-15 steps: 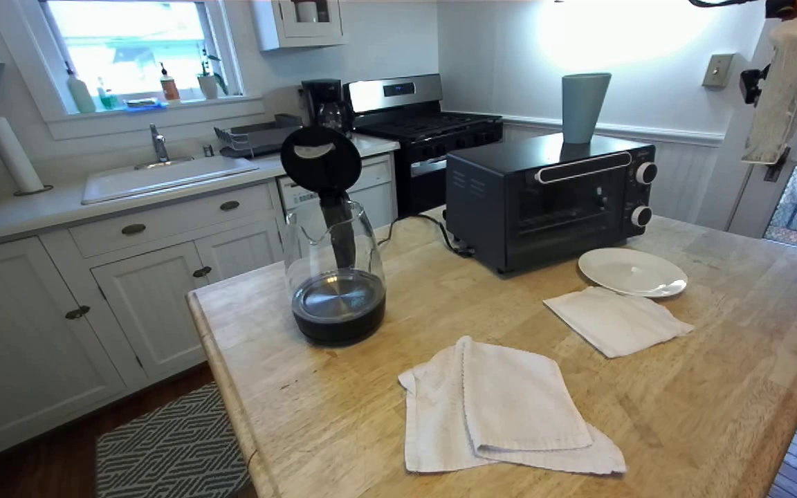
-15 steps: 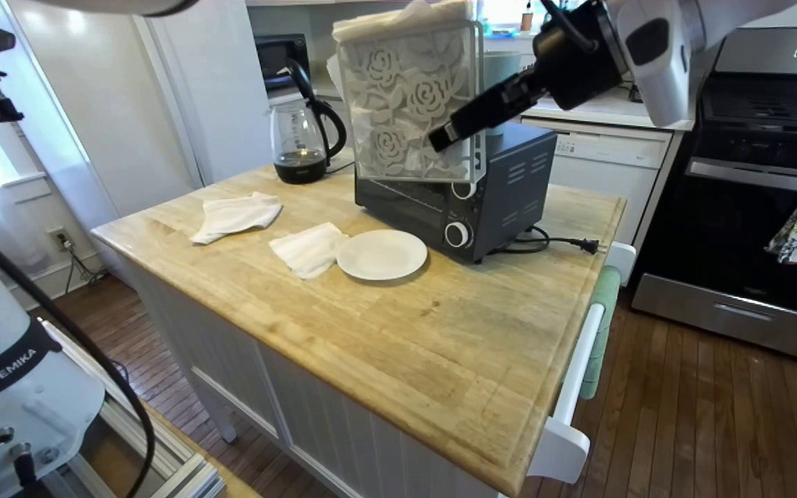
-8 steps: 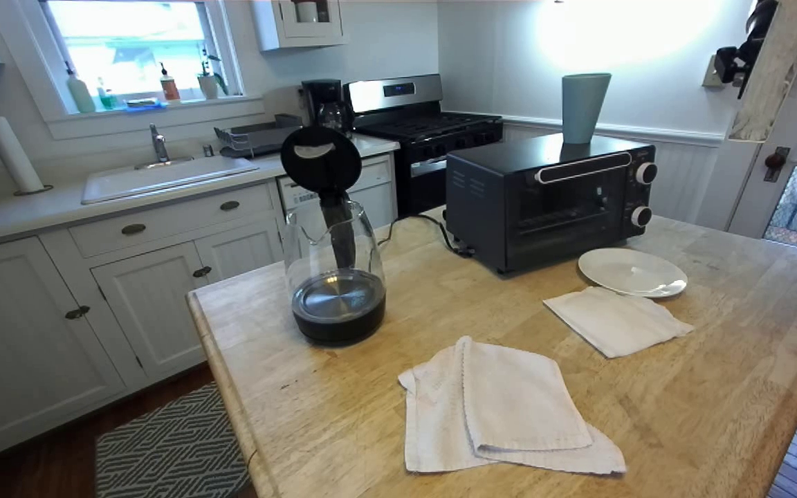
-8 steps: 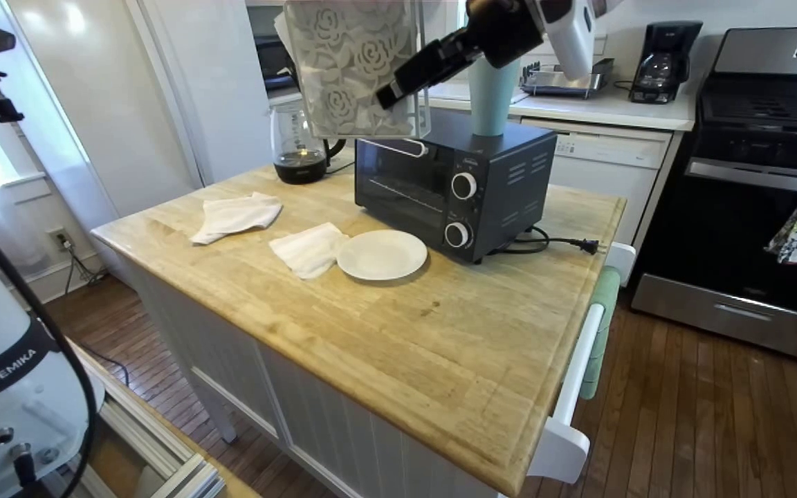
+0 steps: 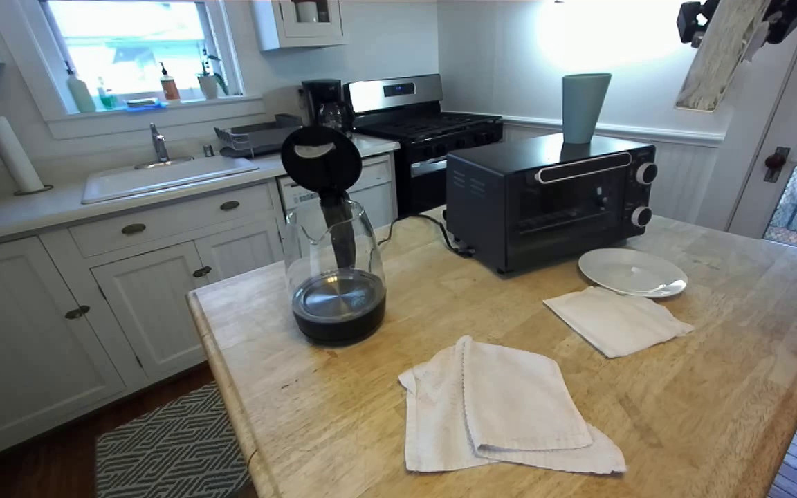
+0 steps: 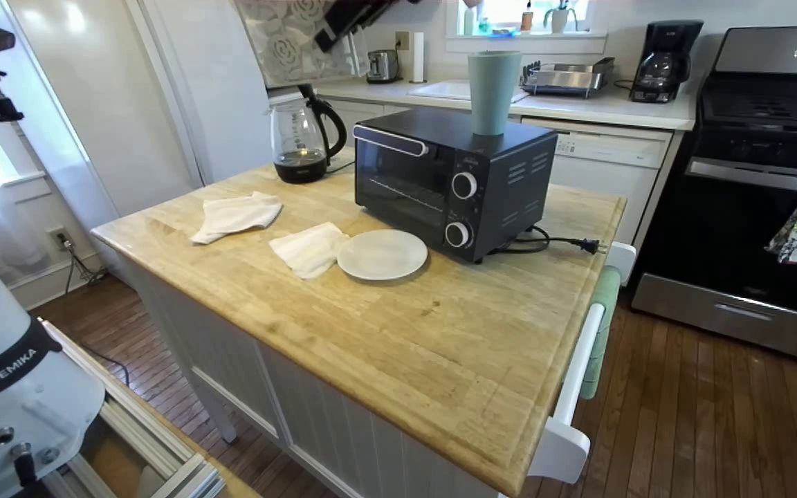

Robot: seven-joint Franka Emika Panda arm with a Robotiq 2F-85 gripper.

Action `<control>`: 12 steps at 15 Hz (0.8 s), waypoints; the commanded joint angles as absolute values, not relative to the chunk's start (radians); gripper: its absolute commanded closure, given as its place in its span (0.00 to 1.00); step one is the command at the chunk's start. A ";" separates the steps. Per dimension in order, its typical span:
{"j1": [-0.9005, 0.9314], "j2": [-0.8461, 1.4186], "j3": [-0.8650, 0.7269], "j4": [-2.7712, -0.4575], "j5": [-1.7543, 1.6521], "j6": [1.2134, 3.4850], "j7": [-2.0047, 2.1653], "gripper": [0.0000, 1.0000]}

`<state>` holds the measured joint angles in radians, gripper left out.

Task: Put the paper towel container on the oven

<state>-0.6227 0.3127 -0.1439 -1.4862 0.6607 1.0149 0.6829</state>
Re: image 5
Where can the white wall cabinet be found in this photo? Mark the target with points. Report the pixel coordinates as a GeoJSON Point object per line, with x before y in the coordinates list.
{"type": "Point", "coordinates": [311, 24]}

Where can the white kitchen sink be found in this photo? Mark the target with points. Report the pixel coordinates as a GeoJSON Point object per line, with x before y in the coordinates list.
{"type": "Point", "coordinates": [167, 177]}

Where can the blue sponge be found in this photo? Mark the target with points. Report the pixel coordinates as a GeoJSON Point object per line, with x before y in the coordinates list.
{"type": "Point", "coordinates": [142, 103]}

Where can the white glass door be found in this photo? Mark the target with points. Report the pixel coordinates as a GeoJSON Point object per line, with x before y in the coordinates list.
{"type": "Point", "coordinates": [776, 128]}

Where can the glass electric kettle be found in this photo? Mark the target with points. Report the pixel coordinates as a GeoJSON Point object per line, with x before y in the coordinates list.
{"type": "Point", "coordinates": [333, 305]}

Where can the white jug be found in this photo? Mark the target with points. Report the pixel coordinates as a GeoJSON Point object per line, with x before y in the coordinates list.
{"type": "Point", "coordinates": [209, 83]}

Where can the white folded cloth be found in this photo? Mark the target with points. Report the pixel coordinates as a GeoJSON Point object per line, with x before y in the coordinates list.
{"type": "Point", "coordinates": [510, 406]}

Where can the teal plastic cup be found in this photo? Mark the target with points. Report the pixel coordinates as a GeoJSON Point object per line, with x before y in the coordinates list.
{"type": "Point", "coordinates": [584, 105]}

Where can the white paper towel roll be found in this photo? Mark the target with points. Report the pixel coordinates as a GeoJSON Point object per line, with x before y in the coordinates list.
{"type": "Point", "coordinates": [11, 154]}

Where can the black coffee maker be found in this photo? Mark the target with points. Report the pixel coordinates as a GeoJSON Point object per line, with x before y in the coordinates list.
{"type": "Point", "coordinates": [323, 100]}

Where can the black door lock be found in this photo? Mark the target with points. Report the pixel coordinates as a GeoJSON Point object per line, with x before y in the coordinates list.
{"type": "Point", "coordinates": [776, 165]}

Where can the white round plate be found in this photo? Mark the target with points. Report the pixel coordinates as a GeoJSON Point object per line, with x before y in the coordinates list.
{"type": "Point", "coordinates": [633, 273]}

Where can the small green bottle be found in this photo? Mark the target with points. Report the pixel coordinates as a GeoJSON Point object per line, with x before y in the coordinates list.
{"type": "Point", "coordinates": [109, 99]}

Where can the white bottle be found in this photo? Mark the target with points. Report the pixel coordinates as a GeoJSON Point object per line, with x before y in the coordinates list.
{"type": "Point", "coordinates": [81, 93]}

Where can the black toaster oven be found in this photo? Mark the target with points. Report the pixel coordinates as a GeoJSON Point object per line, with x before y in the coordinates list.
{"type": "Point", "coordinates": [527, 212]}

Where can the black stainless stove range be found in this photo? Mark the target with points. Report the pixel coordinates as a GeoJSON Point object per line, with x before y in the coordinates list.
{"type": "Point", "coordinates": [436, 128]}

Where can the chrome faucet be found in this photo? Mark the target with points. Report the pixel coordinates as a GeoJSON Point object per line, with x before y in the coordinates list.
{"type": "Point", "coordinates": [157, 148]}

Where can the wooden top kitchen island cart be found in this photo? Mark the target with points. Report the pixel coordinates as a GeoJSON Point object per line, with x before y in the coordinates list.
{"type": "Point", "coordinates": [372, 415]}

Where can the white paper napkin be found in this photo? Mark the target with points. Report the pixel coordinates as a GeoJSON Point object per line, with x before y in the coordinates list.
{"type": "Point", "coordinates": [615, 321]}

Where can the grey patterned rug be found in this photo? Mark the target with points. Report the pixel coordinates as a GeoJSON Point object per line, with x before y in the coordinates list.
{"type": "Point", "coordinates": [171, 447]}

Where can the white kitchen counter cabinets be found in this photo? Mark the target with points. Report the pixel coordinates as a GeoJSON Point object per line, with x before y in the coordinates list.
{"type": "Point", "coordinates": [151, 294]}

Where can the orange soap bottle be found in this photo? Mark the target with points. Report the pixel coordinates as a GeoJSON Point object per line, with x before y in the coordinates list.
{"type": "Point", "coordinates": [169, 83]}

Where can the kitchen window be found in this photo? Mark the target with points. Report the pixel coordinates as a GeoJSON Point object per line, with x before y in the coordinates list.
{"type": "Point", "coordinates": [130, 43]}

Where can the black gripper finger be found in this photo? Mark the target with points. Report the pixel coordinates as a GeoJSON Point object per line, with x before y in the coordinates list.
{"type": "Point", "coordinates": [697, 21]}
{"type": "Point", "coordinates": [787, 18]}

